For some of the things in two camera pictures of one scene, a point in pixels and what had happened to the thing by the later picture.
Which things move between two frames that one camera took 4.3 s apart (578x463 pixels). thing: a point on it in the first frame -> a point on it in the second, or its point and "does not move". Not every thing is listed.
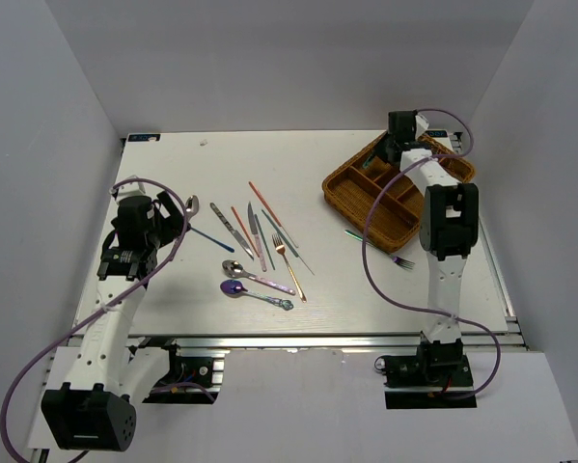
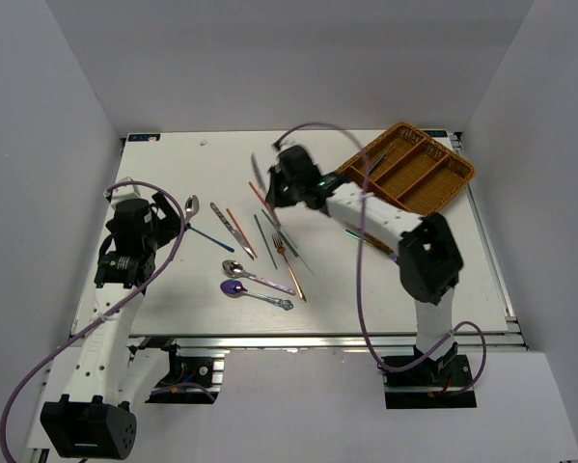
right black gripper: (380, 152) -> (275, 197)
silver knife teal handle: (368, 159) -> (375, 163)
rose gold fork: (280, 247) does not move
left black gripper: (174, 225) does not move
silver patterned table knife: (244, 244) does not move
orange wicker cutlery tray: (393, 216) does not move
